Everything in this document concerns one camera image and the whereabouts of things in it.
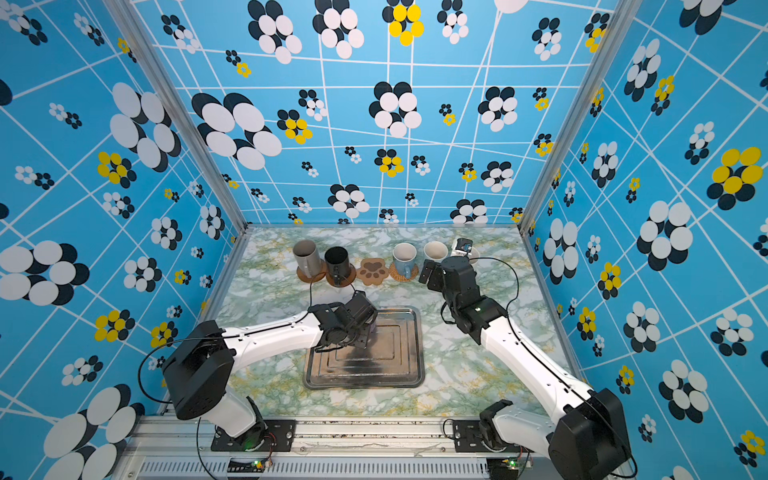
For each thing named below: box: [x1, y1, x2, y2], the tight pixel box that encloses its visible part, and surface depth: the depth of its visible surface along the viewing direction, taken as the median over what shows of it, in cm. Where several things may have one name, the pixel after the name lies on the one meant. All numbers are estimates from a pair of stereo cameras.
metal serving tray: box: [303, 306, 425, 390], surface depth 88 cm
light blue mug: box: [392, 242, 417, 279], surface depth 101 cm
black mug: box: [325, 246, 350, 286], surface depth 100 cm
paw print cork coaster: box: [356, 258, 389, 286], surface depth 107 cm
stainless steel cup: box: [292, 239, 322, 278], surface depth 99 cm
